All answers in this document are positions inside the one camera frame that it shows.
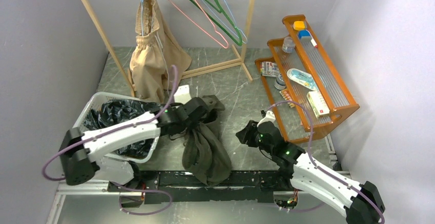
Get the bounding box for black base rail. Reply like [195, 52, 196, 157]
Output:
[137, 170, 310, 205]

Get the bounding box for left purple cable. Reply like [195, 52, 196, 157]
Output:
[41, 65, 180, 182]

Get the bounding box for orange wooden shelf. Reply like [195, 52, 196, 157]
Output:
[255, 14, 360, 144]

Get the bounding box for white plastic laundry basket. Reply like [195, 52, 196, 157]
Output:
[73, 92, 159, 164]

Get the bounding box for crayon pack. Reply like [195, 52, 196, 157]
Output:
[279, 89, 295, 108]

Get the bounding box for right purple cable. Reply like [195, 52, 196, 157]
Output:
[266, 100, 386, 224]

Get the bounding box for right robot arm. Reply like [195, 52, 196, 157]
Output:
[235, 120, 385, 223]

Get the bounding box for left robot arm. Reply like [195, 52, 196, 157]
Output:
[59, 96, 225, 191]

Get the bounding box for blue white box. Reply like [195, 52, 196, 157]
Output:
[298, 30, 318, 48]

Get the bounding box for clear plastic jar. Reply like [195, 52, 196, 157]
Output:
[282, 36, 295, 54]

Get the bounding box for light blue wire hanger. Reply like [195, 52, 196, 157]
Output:
[201, 0, 248, 46]

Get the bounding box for purple cable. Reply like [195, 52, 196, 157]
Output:
[41, 65, 180, 182]
[266, 100, 386, 224]

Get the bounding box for olive green shorts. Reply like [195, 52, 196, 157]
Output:
[182, 95, 232, 187]

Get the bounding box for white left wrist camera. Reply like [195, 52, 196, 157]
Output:
[173, 85, 191, 104]

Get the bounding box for wooden clothes rack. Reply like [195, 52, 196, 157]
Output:
[81, 0, 255, 97]

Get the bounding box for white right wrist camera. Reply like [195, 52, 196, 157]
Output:
[257, 110, 276, 127]

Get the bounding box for yellow sponge block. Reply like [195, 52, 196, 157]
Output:
[292, 21, 307, 31]

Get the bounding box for light blue oval package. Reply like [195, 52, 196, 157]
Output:
[287, 68, 319, 91]

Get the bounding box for beige shorts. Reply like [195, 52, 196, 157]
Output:
[130, 0, 192, 103]

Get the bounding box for green hanger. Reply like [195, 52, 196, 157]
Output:
[189, 0, 247, 46]

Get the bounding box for colourful snack packet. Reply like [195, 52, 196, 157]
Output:
[260, 61, 280, 77]

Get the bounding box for white red box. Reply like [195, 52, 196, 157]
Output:
[307, 91, 330, 118]

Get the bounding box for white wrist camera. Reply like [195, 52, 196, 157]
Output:
[257, 110, 276, 127]
[173, 85, 191, 104]

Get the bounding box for pink wire hanger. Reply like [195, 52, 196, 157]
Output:
[159, 0, 231, 49]

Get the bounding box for round tin can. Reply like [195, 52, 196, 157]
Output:
[274, 74, 286, 91]

